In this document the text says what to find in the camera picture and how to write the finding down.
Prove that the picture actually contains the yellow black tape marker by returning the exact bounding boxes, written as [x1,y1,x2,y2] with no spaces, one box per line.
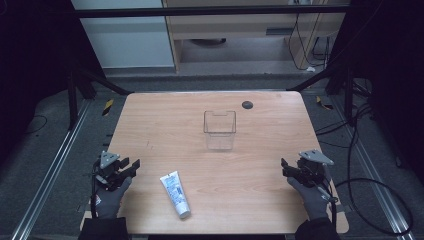
[315,95,334,111]
[101,98,115,117]

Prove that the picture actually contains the black metal frame stand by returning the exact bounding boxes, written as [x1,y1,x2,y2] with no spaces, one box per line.
[287,64,356,125]
[65,58,133,132]

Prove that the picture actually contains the black horizontal frame bar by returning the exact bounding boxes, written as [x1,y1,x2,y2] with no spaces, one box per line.
[70,4,352,19]

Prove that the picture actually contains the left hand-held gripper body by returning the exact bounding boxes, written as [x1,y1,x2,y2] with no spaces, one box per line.
[94,150,128,192]

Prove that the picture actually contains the aluminium floor rail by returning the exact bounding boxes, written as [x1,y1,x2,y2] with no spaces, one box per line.
[9,99,92,240]
[328,94,418,240]

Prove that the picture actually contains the light wooden desk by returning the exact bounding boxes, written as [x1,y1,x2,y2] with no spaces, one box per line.
[161,0,352,75]

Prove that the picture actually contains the white cabinet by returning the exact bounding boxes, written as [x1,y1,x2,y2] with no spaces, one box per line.
[70,0,176,70]

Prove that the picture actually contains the black hanging cables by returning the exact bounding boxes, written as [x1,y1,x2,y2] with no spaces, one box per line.
[287,0,332,72]

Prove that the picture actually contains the black looped floor cable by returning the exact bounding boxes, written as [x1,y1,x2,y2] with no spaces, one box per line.
[314,101,415,236]

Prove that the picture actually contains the white toothpaste tube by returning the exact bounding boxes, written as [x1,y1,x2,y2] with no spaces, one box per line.
[159,170,192,220]

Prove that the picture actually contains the clear plastic container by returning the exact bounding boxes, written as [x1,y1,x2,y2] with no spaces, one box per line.
[203,109,238,152]

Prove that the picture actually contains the thin black floor cable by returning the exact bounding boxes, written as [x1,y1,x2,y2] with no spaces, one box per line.
[23,114,49,135]

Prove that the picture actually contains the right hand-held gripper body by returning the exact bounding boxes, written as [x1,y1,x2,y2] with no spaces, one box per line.
[294,148,335,188]

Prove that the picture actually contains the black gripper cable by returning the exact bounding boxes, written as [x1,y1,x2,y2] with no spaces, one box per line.
[89,162,102,219]
[314,181,340,234]

